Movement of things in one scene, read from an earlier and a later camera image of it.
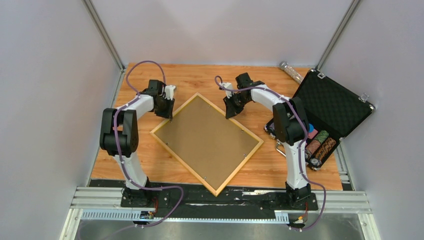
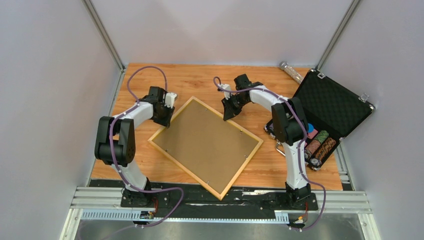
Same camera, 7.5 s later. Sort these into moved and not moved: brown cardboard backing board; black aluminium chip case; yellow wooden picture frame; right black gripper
Moved: yellow wooden picture frame
Not moved: black aluminium chip case; brown cardboard backing board; right black gripper
